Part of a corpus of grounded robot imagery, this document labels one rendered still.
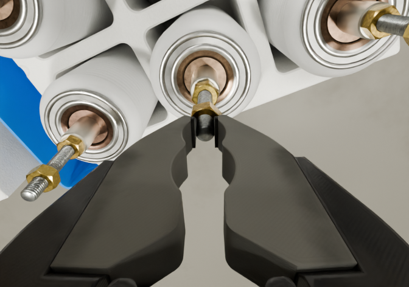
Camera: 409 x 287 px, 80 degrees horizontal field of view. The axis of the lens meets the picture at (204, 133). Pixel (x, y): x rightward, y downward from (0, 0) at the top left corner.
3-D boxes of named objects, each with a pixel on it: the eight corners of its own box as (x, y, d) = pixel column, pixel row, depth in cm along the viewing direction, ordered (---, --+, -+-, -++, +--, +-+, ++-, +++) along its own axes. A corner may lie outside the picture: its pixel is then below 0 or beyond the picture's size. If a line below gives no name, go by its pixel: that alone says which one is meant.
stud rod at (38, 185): (88, 140, 22) (38, 203, 15) (76, 139, 22) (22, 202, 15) (86, 130, 21) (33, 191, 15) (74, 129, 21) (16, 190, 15)
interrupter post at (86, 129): (104, 137, 24) (90, 157, 21) (79, 136, 24) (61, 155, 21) (100, 115, 23) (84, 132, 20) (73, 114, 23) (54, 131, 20)
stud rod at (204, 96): (209, 77, 19) (212, 123, 12) (212, 89, 19) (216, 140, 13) (196, 81, 19) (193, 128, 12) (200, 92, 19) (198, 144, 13)
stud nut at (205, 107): (218, 98, 14) (218, 104, 13) (224, 124, 15) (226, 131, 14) (184, 107, 14) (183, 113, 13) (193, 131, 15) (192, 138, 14)
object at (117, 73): (167, 102, 41) (143, 170, 25) (109, 99, 41) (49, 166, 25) (165, 41, 36) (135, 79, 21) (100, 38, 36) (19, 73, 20)
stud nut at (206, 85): (215, 78, 17) (215, 81, 16) (221, 100, 18) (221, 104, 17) (188, 85, 17) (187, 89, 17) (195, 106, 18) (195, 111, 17)
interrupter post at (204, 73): (186, 84, 21) (183, 99, 18) (197, 58, 20) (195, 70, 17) (212, 95, 22) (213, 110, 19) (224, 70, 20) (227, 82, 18)
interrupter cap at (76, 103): (133, 160, 25) (131, 164, 24) (58, 157, 25) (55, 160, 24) (125, 89, 21) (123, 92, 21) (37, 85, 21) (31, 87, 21)
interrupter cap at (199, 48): (149, 100, 22) (147, 103, 21) (178, 12, 18) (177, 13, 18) (226, 129, 23) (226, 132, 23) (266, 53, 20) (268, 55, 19)
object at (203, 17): (164, 58, 37) (134, 106, 22) (186, -9, 33) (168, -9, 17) (221, 82, 39) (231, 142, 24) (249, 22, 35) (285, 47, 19)
